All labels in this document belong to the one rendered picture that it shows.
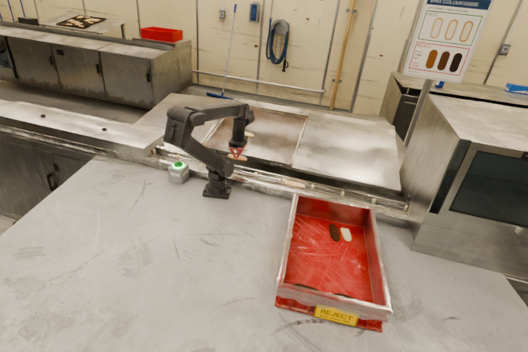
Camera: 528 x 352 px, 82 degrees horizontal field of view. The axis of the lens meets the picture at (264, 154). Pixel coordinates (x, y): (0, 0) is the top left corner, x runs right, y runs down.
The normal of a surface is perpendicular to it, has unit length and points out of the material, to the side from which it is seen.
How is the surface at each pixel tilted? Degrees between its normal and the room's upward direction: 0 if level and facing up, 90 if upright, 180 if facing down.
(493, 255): 90
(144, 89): 90
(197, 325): 0
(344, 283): 0
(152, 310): 0
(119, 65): 90
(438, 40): 90
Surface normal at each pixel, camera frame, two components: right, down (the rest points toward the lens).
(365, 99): -0.27, 0.44
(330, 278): 0.09, -0.88
